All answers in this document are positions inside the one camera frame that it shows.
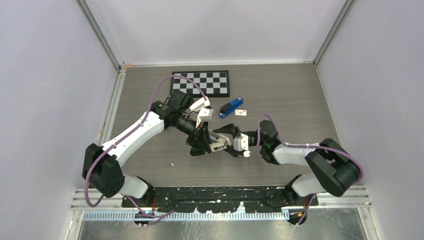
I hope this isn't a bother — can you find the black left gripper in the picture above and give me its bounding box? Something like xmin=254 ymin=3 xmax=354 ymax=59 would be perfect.
xmin=176 ymin=112 xmax=213 ymax=153

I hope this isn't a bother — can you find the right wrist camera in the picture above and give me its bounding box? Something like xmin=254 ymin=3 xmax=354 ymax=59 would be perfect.
xmin=233 ymin=133 xmax=251 ymax=158

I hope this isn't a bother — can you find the blue stapler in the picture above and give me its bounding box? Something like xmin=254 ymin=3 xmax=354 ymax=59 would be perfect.
xmin=218 ymin=96 xmax=244 ymax=119

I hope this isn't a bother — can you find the black and white stapler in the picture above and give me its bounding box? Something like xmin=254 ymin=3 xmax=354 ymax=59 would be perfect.
xmin=191 ymin=130 xmax=234 ymax=156

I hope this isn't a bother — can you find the white staple box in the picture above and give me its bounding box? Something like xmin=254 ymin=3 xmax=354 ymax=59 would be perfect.
xmin=234 ymin=109 xmax=247 ymax=117

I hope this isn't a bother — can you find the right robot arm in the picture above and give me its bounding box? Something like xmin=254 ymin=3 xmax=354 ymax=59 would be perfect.
xmin=213 ymin=120 xmax=363 ymax=205

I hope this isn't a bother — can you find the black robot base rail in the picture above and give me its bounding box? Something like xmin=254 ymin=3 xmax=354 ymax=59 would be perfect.
xmin=121 ymin=186 xmax=318 ymax=214

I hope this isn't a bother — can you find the checkerboard calibration board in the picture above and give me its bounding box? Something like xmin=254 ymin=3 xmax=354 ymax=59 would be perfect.
xmin=169 ymin=70 xmax=231 ymax=98

